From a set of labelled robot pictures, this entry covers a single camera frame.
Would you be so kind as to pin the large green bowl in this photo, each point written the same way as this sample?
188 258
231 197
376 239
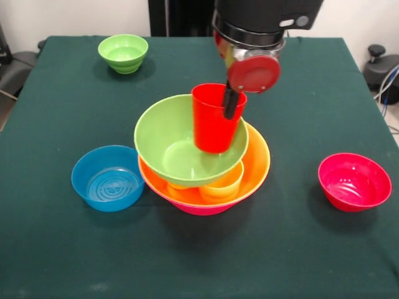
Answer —
162 137

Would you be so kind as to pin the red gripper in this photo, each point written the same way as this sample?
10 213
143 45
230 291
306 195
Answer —
254 74

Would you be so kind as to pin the large orange bowl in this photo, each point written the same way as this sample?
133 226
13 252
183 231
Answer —
257 159

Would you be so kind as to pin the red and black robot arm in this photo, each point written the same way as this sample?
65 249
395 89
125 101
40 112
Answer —
265 15

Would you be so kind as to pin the large pink bowl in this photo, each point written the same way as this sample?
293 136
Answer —
202 210

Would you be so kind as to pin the black cabinet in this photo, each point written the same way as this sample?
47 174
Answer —
180 15

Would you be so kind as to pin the black equipment base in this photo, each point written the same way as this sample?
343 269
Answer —
380 68

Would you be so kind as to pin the yellow cup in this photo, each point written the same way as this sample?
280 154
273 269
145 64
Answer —
223 190
179 186

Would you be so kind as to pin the blue bowl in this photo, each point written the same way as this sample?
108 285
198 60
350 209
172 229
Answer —
107 204

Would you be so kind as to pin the red cup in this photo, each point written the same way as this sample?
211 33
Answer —
212 124

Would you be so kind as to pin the dark green tablecloth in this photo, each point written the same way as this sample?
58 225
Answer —
199 249

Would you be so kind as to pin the red bowl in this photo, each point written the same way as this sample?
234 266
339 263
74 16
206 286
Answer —
352 183

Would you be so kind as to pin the black chair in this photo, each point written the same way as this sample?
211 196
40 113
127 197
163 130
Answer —
18 68

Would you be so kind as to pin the small green bowl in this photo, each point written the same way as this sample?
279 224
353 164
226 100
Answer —
123 53

